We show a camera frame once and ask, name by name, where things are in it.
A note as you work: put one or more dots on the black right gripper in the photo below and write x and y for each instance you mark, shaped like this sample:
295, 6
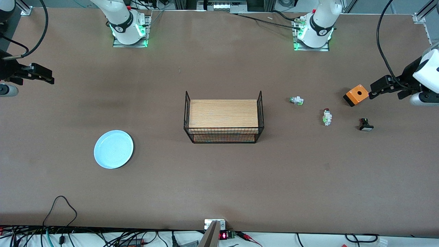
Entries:
7, 69

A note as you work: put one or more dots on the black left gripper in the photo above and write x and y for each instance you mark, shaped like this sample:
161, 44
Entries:
408, 76

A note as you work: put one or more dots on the red push button switch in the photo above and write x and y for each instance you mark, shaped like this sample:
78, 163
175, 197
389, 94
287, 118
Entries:
327, 118

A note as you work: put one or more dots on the light blue round plate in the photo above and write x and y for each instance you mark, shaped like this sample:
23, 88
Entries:
113, 149

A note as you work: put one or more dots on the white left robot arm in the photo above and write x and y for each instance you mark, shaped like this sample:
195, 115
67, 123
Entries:
319, 31

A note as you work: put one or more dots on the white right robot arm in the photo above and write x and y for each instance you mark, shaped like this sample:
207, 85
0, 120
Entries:
127, 27

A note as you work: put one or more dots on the black white-capped push button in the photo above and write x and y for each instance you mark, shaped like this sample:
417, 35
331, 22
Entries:
365, 126

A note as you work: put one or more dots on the white lit control device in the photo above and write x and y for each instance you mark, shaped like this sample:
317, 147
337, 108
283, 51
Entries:
223, 6

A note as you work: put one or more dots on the black power adapter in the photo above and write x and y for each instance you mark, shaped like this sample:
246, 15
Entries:
132, 242

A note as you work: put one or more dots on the red clip test leads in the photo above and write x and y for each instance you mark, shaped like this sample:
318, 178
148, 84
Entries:
245, 236

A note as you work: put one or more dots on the circuit board red display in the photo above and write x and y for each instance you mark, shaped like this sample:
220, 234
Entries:
223, 235

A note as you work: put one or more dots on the orange button enclosure box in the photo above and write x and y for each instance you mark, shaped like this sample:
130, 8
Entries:
358, 93

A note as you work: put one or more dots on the aluminium frame profile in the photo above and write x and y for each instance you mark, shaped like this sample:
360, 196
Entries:
420, 17
25, 9

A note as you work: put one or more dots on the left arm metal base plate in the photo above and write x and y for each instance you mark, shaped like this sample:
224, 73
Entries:
322, 49

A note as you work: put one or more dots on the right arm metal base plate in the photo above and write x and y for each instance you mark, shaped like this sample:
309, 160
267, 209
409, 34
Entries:
118, 44

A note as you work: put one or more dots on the green push button switch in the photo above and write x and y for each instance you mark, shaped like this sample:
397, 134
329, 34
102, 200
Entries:
297, 101

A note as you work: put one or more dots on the silver camera mount bracket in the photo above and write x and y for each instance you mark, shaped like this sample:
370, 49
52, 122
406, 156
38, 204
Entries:
208, 224

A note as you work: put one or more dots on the grey camera mount bar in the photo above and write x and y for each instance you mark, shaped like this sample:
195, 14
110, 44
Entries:
210, 238

